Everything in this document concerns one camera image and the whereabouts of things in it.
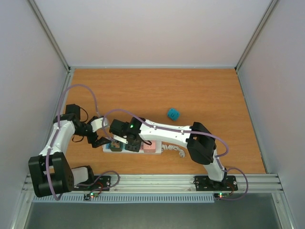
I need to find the right controller board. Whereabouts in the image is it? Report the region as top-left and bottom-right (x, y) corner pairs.
(214, 192), (231, 199)

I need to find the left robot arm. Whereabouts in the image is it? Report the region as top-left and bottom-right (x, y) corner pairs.
(28, 104), (110, 198)

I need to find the dark green cube adapter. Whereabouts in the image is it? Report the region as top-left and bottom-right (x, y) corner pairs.
(109, 141), (123, 152)

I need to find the controller board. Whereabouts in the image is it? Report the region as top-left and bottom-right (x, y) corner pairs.
(214, 192), (231, 199)
(83, 192), (99, 201)

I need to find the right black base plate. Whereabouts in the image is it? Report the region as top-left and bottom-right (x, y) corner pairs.
(193, 176), (238, 191)

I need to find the white power strip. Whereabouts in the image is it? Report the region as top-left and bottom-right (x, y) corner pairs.
(102, 140), (163, 155)

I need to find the left controller board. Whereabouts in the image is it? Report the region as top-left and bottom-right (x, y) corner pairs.
(83, 192), (99, 201)

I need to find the pink cube adapter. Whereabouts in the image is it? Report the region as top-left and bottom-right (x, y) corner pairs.
(143, 141), (156, 153)

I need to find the blue round adapter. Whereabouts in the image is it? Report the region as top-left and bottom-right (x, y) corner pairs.
(167, 108), (180, 121)

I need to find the aluminium front rail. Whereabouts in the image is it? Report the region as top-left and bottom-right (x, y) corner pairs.
(21, 173), (284, 194)

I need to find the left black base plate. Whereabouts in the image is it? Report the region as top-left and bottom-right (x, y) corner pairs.
(73, 176), (111, 191)

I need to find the grey slotted cable duct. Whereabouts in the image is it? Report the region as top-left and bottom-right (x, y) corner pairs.
(31, 193), (215, 204)

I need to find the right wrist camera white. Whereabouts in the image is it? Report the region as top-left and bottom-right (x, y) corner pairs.
(112, 135), (128, 144)

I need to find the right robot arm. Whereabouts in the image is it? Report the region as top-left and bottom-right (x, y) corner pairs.
(110, 117), (227, 189)

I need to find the white power strip cord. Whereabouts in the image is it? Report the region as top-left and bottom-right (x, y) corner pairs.
(161, 143), (186, 158)

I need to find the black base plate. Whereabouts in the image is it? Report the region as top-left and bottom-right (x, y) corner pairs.
(193, 176), (238, 191)
(73, 176), (111, 191)

